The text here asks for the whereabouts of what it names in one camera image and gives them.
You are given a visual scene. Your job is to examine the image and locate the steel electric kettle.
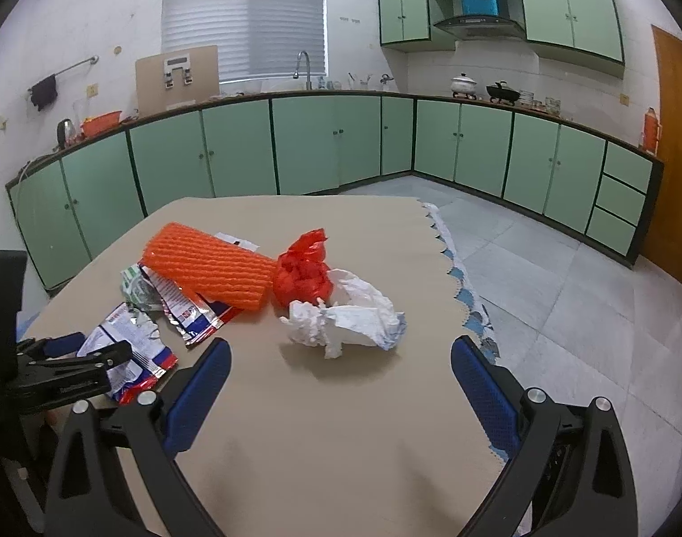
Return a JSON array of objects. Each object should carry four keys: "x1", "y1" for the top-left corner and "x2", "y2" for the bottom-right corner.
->
[{"x1": 56, "y1": 119, "x2": 78, "y2": 150}]

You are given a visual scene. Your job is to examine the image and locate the crumpled white paper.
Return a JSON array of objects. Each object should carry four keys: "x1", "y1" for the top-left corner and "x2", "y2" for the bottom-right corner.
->
[{"x1": 280, "y1": 268, "x2": 407, "y2": 360}]

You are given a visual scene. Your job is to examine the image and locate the green upper kitchen cabinets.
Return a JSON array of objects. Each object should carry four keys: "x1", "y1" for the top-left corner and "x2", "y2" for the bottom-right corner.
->
[{"x1": 377, "y1": 0, "x2": 626, "y2": 79}]

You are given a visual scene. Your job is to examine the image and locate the chrome towel bar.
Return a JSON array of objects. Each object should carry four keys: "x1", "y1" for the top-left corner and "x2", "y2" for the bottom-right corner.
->
[{"x1": 28, "y1": 55, "x2": 99, "y2": 96}]

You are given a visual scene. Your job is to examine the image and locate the red white foil wrapper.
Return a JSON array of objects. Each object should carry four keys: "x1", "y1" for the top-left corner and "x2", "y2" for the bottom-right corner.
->
[{"x1": 141, "y1": 265, "x2": 241, "y2": 348}]

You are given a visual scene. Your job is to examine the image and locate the green lower kitchen cabinets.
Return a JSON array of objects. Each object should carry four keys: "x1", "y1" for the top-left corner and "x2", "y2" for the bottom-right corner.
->
[{"x1": 6, "y1": 91, "x2": 663, "y2": 292}]

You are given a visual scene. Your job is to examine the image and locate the green white snack wrapper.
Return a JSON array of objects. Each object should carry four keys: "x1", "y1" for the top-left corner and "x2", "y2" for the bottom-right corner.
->
[{"x1": 121, "y1": 264, "x2": 162, "y2": 313}]

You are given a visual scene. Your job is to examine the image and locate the red plastic bag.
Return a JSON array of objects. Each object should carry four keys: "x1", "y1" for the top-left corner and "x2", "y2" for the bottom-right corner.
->
[{"x1": 271, "y1": 228, "x2": 334, "y2": 308}]

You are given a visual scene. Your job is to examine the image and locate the orange plastic basin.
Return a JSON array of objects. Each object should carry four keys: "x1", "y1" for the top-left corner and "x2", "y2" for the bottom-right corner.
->
[{"x1": 81, "y1": 111, "x2": 121, "y2": 138}]

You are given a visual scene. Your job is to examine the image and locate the brown cardboard box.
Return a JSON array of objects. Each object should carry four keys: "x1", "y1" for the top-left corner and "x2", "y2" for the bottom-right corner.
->
[{"x1": 135, "y1": 46, "x2": 220, "y2": 116}]

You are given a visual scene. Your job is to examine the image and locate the blue red snack wrapper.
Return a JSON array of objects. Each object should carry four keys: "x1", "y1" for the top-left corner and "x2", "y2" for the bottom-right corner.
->
[{"x1": 76, "y1": 303, "x2": 178, "y2": 405}]

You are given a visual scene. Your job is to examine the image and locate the blue white lace tablecloth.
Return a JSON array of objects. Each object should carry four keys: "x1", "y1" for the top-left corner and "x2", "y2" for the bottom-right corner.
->
[{"x1": 418, "y1": 200, "x2": 535, "y2": 537}]

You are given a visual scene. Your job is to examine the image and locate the black phone mount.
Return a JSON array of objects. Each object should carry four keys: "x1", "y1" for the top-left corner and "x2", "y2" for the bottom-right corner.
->
[{"x1": 0, "y1": 250, "x2": 28, "y2": 387}]

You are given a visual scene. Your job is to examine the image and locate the window blind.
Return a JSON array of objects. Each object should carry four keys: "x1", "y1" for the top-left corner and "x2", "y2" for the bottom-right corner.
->
[{"x1": 161, "y1": 0, "x2": 327, "y2": 82}]

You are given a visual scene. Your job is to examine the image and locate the chrome sink faucet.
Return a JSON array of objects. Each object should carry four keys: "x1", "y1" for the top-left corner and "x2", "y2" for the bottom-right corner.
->
[{"x1": 292, "y1": 50, "x2": 313, "y2": 91}]

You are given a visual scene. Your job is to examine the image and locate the black wok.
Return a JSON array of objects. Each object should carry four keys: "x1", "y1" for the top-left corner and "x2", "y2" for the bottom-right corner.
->
[{"x1": 486, "y1": 81, "x2": 520, "y2": 106}]

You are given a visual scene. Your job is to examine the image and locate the black range hood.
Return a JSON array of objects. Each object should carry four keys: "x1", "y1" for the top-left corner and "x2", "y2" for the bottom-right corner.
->
[{"x1": 434, "y1": 15, "x2": 526, "y2": 40}]

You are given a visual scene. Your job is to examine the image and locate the white cooking pot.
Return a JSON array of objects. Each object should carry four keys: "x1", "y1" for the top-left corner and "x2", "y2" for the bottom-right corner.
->
[{"x1": 450, "y1": 73, "x2": 478, "y2": 101}]

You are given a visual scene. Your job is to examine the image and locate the beige table cover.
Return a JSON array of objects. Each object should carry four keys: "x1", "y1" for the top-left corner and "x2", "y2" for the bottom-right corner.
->
[{"x1": 29, "y1": 195, "x2": 503, "y2": 536}]

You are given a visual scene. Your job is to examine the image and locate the brown wooden door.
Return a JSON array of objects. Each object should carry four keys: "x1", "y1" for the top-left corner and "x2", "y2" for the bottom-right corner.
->
[{"x1": 642, "y1": 27, "x2": 682, "y2": 284}]

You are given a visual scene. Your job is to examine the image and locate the green kitchen cabinets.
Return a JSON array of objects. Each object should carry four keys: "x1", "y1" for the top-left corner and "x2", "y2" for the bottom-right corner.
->
[
  {"x1": 6, "y1": 91, "x2": 663, "y2": 292},
  {"x1": 377, "y1": 0, "x2": 626, "y2": 79}
]

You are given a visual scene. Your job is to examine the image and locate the orange foam net sleeve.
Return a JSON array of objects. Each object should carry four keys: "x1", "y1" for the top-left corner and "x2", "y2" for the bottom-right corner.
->
[{"x1": 141, "y1": 222, "x2": 276, "y2": 311}]

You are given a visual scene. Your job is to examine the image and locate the dark hanging towel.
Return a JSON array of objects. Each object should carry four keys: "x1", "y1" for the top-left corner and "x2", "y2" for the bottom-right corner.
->
[{"x1": 29, "y1": 74, "x2": 58, "y2": 111}]

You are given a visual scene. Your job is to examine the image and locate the orange thermos bottle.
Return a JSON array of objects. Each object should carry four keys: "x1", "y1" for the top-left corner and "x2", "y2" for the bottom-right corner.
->
[{"x1": 640, "y1": 107, "x2": 662, "y2": 155}]

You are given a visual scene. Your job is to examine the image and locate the blue box above hood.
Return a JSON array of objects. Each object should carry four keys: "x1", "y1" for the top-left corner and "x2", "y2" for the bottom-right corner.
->
[{"x1": 461, "y1": 0, "x2": 500, "y2": 16}]

